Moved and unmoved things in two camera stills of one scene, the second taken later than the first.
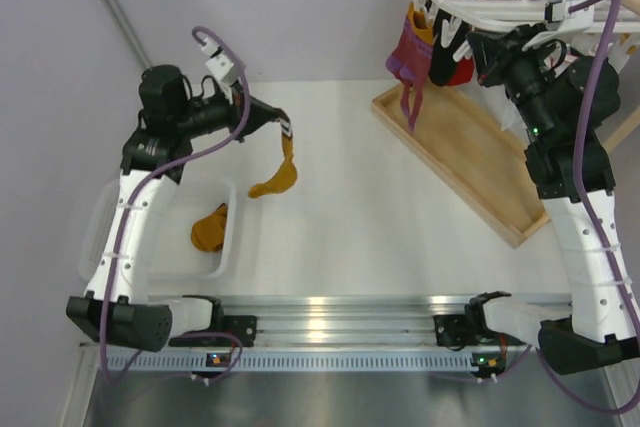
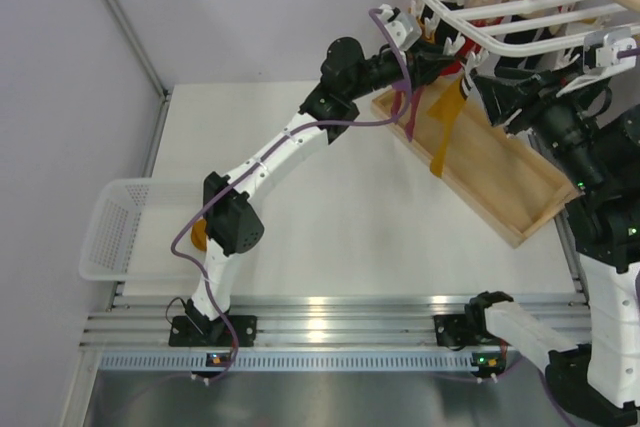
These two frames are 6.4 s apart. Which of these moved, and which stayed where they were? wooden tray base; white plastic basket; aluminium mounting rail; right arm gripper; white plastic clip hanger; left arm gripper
Moved: white plastic clip hanger; left arm gripper; right arm gripper
Stayed: wooden tray base; white plastic basket; aluminium mounting rail
